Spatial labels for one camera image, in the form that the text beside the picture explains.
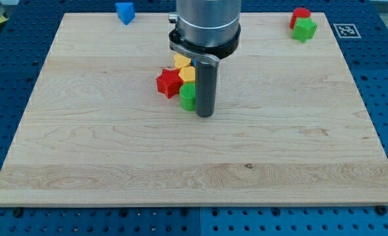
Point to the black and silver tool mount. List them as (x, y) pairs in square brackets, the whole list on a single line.
[(204, 36)]

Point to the grey cylindrical pointer rod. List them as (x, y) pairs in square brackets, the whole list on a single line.
[(205, 88)]

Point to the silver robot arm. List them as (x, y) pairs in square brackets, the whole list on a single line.
[(212, 6)]

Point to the blue triangle block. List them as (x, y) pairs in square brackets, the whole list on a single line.
[(125, 12)]

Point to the yellow hexagon block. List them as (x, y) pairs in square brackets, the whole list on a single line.
[(187, 74)]

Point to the yellow heart block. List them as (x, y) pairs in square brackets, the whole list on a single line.
[(181, 61)]

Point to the green cylinder block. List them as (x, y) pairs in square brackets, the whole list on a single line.
[(187, 96)]

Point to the red star block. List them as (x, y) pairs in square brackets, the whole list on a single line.
[(169, 82)]

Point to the wooden board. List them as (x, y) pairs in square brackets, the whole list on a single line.
[(289, 126)]

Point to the red half-round block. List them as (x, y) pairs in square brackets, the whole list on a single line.
[(299, 12)]

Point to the green star block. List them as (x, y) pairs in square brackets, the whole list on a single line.
[(304, 29)]

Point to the white fiducial marker tag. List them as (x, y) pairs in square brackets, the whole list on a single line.
[(346, 31)]

